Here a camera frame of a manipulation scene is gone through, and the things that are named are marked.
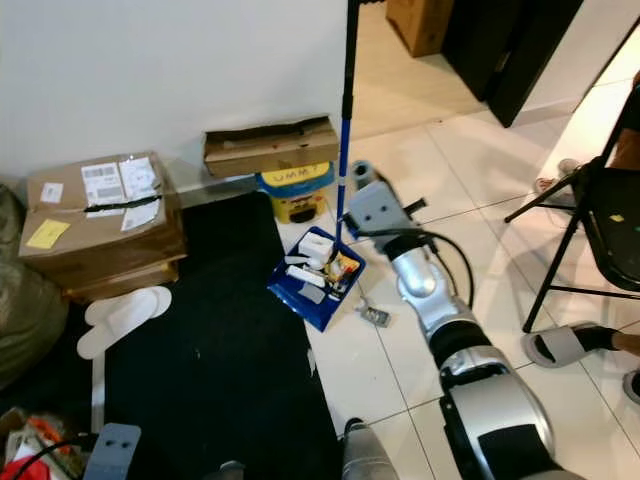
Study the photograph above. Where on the white foam cutout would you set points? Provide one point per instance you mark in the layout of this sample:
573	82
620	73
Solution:
120	320

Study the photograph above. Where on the red yellow snack packet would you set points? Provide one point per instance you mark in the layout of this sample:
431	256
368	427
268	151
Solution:
343	270

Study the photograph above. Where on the long white printed box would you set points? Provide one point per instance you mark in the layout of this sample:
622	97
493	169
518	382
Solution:
305	276

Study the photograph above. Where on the black floor mat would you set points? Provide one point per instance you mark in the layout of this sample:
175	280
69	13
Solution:
230	370

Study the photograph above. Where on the small white box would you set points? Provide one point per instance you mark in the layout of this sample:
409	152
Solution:
315	246

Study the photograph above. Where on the black folding chair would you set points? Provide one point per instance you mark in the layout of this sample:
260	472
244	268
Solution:
615	220

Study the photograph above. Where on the flat brown cardboard box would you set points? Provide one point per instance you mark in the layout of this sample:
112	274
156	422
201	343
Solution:
125	285

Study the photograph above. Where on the red plastic package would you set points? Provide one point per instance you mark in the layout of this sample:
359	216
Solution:
20	468

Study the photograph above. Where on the small grey plastic part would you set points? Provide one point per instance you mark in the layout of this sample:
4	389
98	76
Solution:
374	315

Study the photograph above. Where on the torn long cardboard box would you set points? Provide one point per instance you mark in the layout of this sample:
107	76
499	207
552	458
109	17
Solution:
270	152

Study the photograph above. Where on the pink slipper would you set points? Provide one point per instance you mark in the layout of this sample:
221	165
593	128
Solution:
547	184

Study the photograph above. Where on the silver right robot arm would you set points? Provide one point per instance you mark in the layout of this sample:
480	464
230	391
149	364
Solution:
425	285

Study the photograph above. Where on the black door frame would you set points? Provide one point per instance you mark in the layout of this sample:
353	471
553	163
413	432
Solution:
352	40

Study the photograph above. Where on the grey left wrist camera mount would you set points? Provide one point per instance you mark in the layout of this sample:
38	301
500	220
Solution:
112	450

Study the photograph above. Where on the yellow bucket blue lid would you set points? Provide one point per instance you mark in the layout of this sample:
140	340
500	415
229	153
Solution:
295	192

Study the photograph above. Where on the brown wooden cabinet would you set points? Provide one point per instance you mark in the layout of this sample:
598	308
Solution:
420	20

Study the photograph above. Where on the grey slipper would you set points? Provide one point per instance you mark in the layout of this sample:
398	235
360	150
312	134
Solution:
567	166

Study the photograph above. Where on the beige paper tape strip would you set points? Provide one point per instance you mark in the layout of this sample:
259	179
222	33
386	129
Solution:
97	395

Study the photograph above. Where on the grey slide sandal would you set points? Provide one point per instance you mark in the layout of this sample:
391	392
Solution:
560	345
632	387

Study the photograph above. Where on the grey right robot leg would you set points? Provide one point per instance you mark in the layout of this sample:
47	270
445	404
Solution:
368	455

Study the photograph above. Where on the open cardboard box red print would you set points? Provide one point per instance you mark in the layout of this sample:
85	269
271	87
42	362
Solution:
40	432

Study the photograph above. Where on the sealed cardboard box with labels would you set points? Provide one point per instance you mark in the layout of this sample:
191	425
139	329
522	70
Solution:
100	240

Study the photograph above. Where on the black furniture piece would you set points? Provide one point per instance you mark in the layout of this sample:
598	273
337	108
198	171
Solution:
510	45

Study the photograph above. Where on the olive green sack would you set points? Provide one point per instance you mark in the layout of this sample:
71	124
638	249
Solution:
30	300

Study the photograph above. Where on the person's leg black sock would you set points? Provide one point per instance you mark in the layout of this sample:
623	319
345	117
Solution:
610	338

